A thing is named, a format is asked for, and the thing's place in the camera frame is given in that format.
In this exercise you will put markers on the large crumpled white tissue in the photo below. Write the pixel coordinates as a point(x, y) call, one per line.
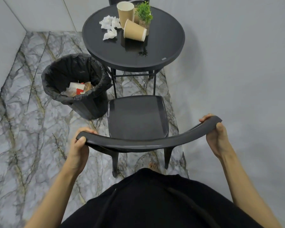
point(109, 22)

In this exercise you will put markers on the person's left forearm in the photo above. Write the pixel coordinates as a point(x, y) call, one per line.
point(51, 195)

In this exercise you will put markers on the person's left thumb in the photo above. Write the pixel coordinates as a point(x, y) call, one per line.
point(82, 141)

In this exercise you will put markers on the person's right forearm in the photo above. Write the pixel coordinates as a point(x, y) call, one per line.
point(248, 187)

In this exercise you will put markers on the black plastic chair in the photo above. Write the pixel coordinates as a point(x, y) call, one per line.
point(137, 121)

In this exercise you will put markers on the black trash bin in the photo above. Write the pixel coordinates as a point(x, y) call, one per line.
point(90, 106)

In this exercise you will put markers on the tipped brown paper cup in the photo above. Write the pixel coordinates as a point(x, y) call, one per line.
point(134, 32)

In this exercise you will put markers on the small green potted plant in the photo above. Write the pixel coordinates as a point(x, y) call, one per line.
point(143, 13)

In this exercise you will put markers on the upright brown paper cup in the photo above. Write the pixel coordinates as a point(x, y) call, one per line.
point(125, 13)

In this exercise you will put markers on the trash in bin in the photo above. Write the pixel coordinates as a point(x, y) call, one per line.
point(79, 89)

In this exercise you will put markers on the small crumpled white tissue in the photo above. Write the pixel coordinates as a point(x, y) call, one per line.
point(110, 35)

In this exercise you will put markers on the person's bare foot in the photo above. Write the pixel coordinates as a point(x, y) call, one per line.
point(154, 167)

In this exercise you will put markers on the person's right hand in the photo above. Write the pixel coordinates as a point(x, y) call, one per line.
point(216, 142)

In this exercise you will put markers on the person's left hand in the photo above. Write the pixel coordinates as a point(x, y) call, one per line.
point(78, 153)

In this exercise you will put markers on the person's right thumb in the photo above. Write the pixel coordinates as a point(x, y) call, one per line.
point(220, 130)

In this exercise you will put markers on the round black table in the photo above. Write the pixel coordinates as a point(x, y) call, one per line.
point(133, 45)

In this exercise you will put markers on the person's black shirt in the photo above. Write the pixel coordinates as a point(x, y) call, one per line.
point(156, 201)

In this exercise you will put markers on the black bin liner bag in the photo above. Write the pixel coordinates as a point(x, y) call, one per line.
point(71, 71)

